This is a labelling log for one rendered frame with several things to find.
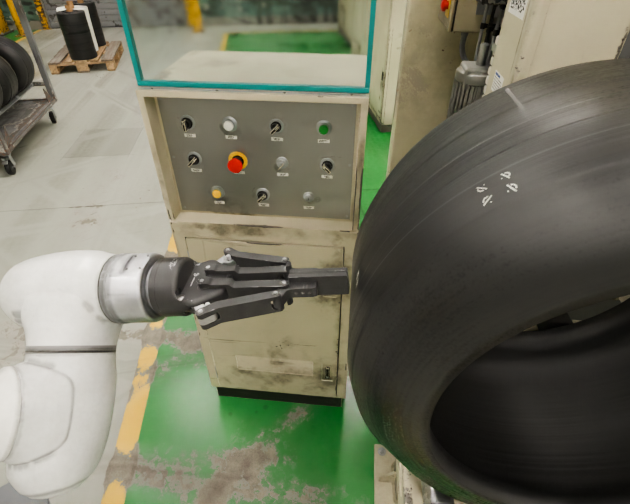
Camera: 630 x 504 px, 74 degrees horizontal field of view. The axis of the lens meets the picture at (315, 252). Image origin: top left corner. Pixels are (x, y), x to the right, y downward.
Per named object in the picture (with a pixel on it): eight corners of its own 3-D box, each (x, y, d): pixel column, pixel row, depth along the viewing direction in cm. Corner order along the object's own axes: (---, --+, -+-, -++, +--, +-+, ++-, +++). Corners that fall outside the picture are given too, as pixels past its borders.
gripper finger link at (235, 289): (199, 276, 51) (195, 284, 50) (288, 274, 49) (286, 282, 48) (208, 299, 53) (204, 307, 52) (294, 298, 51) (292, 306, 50)
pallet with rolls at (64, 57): (68, 53, 648) (49, -4, 601) (123, 50, 665) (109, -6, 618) (51, 74, 556) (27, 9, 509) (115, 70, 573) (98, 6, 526)
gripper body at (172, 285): (136, 288, 48) (212, 285, 46) (164, 243, 55) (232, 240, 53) (159, 332, 52) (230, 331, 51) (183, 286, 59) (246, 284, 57)
